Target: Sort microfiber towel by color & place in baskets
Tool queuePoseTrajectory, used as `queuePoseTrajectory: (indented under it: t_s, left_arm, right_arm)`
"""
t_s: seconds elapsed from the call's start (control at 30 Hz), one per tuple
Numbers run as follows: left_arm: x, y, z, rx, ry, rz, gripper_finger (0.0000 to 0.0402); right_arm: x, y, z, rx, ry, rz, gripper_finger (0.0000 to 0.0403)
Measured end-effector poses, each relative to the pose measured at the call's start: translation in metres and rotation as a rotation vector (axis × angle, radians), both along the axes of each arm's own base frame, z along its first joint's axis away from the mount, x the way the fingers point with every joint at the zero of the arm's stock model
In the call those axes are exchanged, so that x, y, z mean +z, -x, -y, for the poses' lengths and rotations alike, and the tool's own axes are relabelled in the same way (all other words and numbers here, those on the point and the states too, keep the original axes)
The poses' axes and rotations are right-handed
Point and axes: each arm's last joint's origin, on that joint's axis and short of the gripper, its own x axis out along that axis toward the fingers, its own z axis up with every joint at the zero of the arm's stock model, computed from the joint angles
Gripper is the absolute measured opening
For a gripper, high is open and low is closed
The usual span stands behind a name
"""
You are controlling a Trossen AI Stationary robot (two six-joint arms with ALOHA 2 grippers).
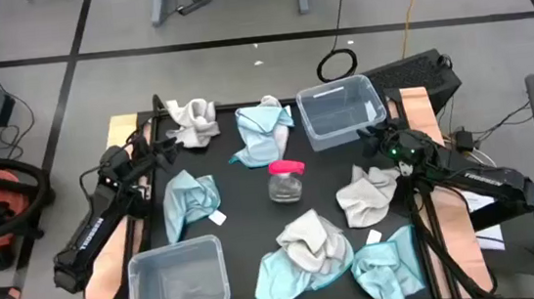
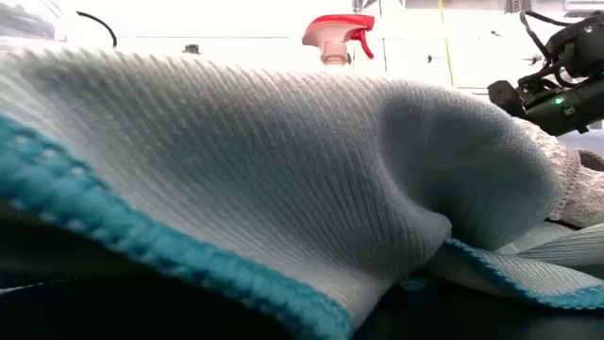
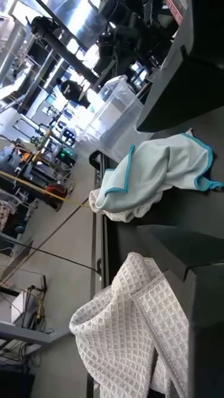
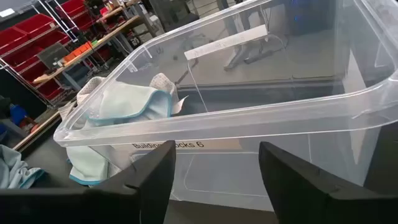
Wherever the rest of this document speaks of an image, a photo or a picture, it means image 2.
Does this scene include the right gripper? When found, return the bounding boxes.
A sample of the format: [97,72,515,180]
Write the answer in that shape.
[488,77,604,138]

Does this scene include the grey waffle microfiber towel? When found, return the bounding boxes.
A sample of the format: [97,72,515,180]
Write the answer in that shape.
[512,117,604,229]

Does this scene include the blue microfiber towel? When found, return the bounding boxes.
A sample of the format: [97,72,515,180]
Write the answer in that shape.
[0,44,565,340]
[424,221,604,311]

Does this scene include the clear spray bottle red trigger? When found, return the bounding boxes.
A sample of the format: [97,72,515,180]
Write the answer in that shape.
[301,13,377,66]

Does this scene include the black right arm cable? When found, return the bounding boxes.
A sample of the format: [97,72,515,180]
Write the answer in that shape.
[518,8,575,65]

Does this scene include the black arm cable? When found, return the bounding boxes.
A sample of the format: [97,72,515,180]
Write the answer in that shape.
[75,10,118,49]
[518,8,575,65]

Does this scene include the yellow hanging cable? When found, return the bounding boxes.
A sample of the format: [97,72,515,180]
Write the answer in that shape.
[438,0,456,89]

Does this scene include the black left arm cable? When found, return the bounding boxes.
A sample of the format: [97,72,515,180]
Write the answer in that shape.
[75,10,118,49]

